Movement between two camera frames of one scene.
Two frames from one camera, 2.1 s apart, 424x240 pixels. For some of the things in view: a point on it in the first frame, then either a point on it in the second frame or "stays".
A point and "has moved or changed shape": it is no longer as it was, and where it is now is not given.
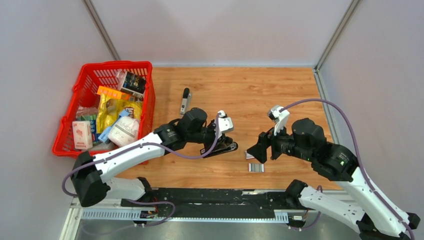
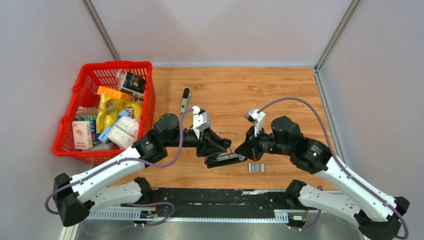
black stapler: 225,145 has moved or changed shape
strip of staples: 256,167 stays
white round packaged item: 125,132 stays
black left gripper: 208,147 stays
